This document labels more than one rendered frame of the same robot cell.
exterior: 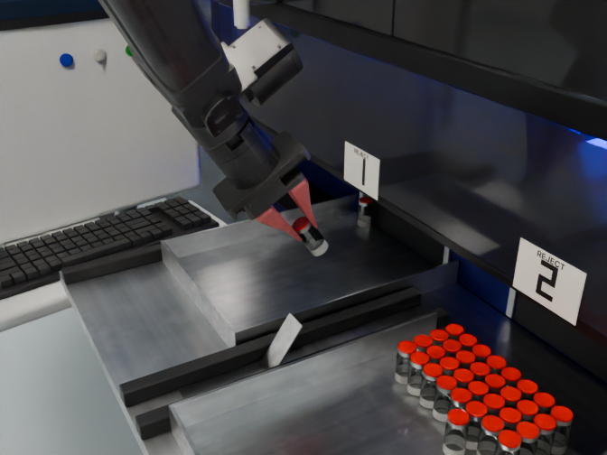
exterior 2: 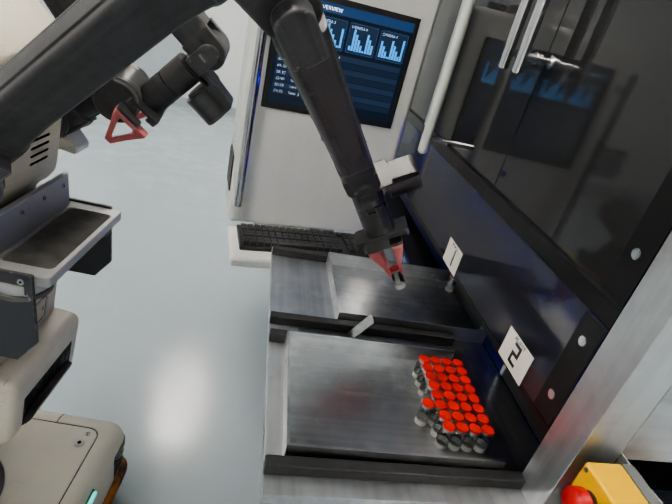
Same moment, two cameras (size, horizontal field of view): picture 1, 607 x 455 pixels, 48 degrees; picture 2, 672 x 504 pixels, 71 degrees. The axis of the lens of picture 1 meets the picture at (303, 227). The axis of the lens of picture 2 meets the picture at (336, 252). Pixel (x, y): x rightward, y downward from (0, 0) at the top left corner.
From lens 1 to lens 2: 0.21 m
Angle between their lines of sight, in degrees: 15
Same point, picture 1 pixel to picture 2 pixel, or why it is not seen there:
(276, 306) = (371, 310)
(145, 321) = (300, 288)
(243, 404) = (325, 348)
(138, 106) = not seen: hidden behind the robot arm
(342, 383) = (382, 362)
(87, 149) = (316, 189)
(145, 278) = (312, 267)
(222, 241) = (362, 265)
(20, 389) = (236, 308)
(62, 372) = (262, 309)
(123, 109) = not seen: hidden behind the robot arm
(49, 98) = (307, 155)
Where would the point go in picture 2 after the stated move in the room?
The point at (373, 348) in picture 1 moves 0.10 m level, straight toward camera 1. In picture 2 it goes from (408, 353) to (387, 379)
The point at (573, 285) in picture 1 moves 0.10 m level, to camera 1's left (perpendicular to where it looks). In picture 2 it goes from (525, 362) to (466, 337)
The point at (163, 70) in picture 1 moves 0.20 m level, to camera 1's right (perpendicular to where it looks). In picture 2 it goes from (338, 164) to (469, 211)
